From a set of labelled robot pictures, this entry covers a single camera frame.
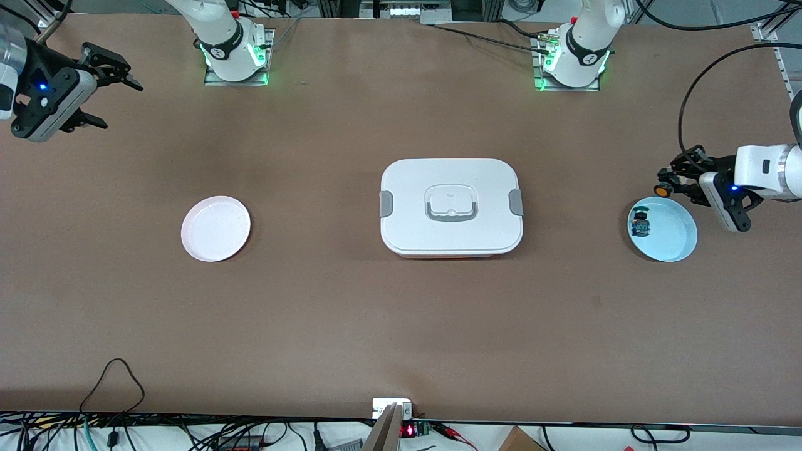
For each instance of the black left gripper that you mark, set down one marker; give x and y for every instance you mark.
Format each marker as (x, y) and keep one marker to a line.
(716, 165)

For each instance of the orange push-button switch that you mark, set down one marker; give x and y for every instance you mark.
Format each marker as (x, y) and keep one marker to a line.
(662, 189)

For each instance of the small white device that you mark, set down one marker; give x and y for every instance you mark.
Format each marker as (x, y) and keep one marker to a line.
(379, 407)

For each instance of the brown cardboard piece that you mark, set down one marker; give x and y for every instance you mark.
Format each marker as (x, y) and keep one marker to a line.
(520, 441)

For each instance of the white box with grey latches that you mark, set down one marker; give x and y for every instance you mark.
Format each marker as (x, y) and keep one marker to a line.
(451, 181)

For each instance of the red digit display board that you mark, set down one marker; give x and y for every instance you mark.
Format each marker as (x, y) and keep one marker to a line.
(408, 430)

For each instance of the light blue round plate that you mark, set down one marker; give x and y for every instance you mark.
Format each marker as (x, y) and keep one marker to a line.
(673, 235)

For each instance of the green push-button switch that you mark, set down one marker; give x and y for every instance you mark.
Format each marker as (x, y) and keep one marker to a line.
(640, 222)

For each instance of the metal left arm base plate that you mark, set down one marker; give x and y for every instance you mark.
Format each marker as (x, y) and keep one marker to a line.
(545, 88)

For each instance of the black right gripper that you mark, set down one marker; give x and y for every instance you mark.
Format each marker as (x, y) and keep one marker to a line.
(42, 64)

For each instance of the aluminium bar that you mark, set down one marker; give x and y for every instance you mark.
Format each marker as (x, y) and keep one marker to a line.
(385, 432)

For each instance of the pink round plate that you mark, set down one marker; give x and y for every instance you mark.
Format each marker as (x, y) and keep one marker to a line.
(216, 228)

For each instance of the metal equipment rack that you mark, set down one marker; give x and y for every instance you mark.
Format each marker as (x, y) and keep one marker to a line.
(407, 11)

